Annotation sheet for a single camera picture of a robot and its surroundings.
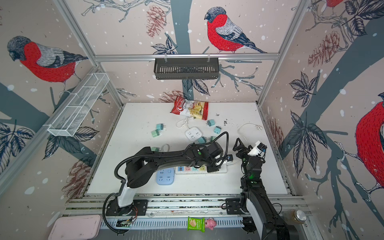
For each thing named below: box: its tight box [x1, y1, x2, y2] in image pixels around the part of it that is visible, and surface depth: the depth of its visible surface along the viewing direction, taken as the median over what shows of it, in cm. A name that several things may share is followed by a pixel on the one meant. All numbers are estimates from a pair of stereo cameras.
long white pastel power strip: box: [175, 163, 228, 175], surface depth 85 cm
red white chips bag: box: [170, 96, 209, 121], surface depth 116 cm
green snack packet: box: [187, 217, 206, 233], surface depth 70 cm
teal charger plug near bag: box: [206, 119, 216, 127], surface depth 109 cm
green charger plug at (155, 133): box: [151, 129, 162, 138], surface depth 103 cm
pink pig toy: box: [205, 218, 217, 231], surface depth 69 cm
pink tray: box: [48, 214, 103, 240], surface depth 69 cm
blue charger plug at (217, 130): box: [214, 126, 222, 135], surface depth 106 cm
